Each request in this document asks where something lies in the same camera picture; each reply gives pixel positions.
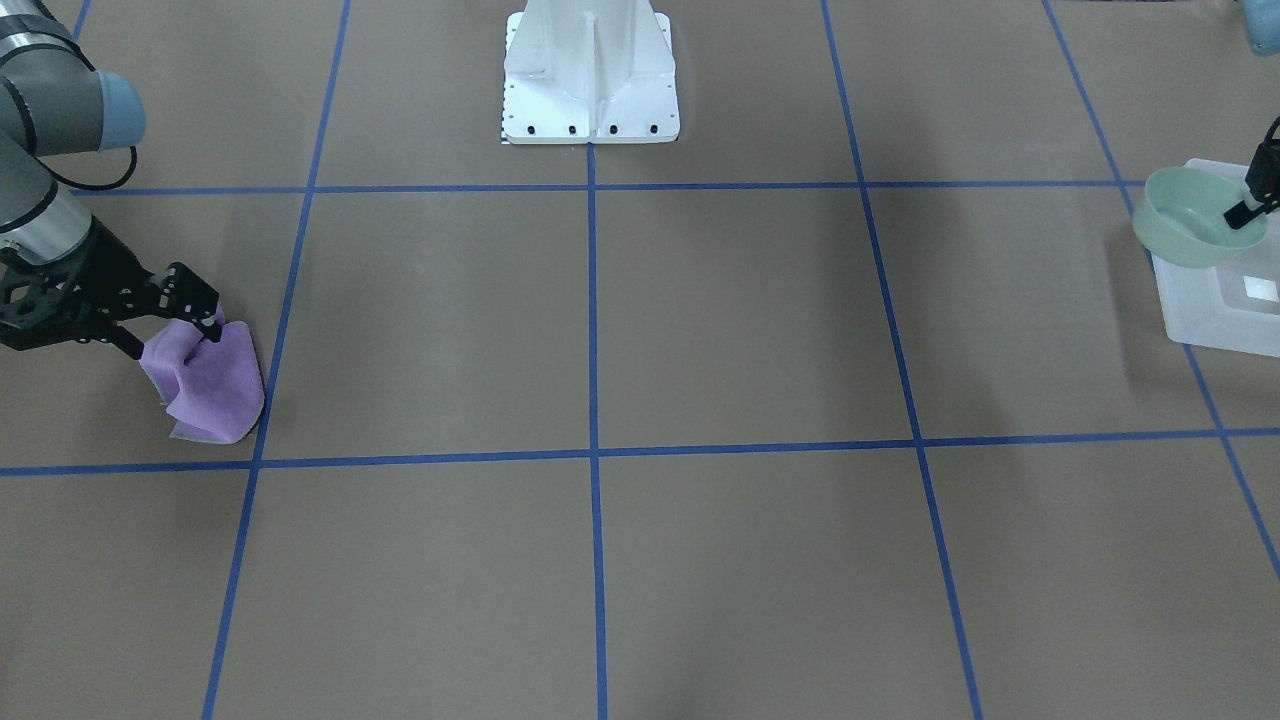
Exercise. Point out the purple cloth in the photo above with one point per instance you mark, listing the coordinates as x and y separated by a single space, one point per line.
213 391

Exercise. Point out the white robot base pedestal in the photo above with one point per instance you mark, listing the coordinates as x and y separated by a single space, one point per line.
581 72

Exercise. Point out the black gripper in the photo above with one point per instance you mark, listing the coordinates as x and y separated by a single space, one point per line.
1262 178

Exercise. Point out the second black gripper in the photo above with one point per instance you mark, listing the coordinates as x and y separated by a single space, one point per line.
112 260

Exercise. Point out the mint green bowl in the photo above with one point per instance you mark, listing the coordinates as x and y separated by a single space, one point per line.
1180 218

